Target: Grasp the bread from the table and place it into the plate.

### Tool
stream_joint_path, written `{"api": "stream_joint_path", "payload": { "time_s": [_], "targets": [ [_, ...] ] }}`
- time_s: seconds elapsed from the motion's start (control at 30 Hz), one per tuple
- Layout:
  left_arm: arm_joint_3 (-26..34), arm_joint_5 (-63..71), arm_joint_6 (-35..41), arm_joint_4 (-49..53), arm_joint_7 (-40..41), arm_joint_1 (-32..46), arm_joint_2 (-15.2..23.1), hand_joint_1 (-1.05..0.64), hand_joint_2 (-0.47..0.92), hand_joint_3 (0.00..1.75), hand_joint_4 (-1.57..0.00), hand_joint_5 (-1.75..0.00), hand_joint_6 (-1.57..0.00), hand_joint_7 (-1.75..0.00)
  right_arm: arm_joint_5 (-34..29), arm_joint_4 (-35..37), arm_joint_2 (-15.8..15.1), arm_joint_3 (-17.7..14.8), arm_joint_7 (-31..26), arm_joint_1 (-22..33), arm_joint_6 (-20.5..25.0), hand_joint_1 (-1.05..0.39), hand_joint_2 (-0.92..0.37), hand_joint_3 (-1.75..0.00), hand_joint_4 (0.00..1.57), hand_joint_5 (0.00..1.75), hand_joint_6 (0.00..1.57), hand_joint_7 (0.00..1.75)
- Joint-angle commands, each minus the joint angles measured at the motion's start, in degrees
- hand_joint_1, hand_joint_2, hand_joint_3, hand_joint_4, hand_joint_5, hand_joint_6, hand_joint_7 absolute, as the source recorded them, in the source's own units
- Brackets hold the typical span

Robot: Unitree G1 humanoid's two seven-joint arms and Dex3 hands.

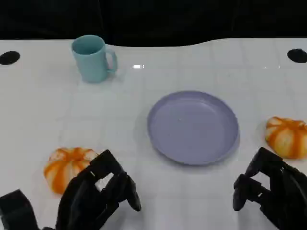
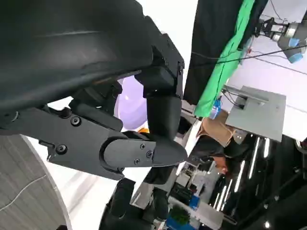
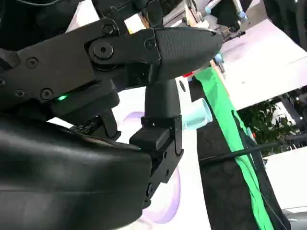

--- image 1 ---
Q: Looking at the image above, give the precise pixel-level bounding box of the black round table grommet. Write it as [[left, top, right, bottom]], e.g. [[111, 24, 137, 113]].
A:
[[287, 48, 307, 64], [0, 51, 21, 66]]

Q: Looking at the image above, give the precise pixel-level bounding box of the lilac plate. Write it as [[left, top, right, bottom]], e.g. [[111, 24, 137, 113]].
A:
[[146, 90, 240, 166]]

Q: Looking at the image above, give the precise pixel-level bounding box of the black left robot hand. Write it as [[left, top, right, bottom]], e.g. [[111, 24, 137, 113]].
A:
[[55, 149, 142, 230]]

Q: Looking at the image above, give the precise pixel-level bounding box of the orange white toy bread roll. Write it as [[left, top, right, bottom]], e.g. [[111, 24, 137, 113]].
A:
[[265, 116, 307, 160], [44, 147, 99, 195]]

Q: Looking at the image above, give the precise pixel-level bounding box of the pale green mug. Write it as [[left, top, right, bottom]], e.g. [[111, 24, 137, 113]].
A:
[[71, 34, 118, 84]]

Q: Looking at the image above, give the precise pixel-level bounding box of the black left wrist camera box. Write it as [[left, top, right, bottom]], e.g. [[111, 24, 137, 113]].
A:
[[0, 188, 39, 230]]

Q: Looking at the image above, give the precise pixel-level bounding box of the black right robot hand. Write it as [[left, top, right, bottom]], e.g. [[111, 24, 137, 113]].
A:
[[233, 147, 307, 230]]

